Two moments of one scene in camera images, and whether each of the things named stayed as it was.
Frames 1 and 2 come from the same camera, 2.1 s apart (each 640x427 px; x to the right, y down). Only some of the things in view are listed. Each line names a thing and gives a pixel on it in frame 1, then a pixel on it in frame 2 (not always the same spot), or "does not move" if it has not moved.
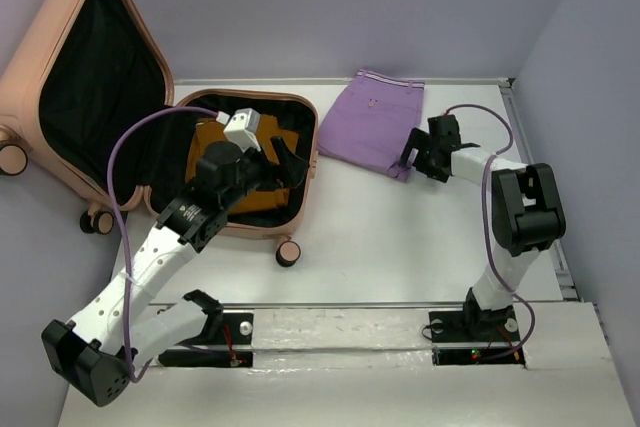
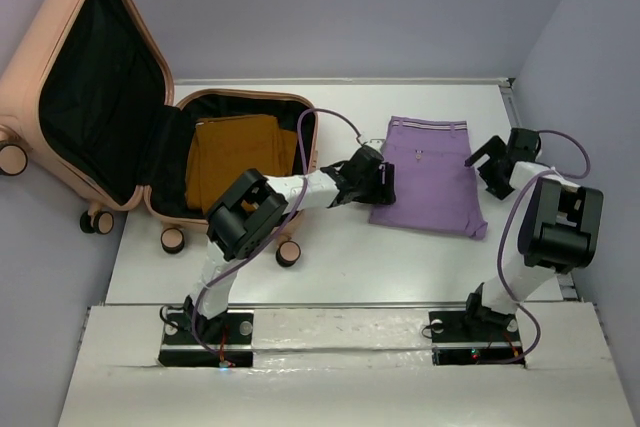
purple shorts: (368, 124) → (433, 178)
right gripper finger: (416, 138) → (496, 146)
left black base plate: (237, 329) does not move
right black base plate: (477, 325) does not move
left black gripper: (290, 168) → (384, 196)
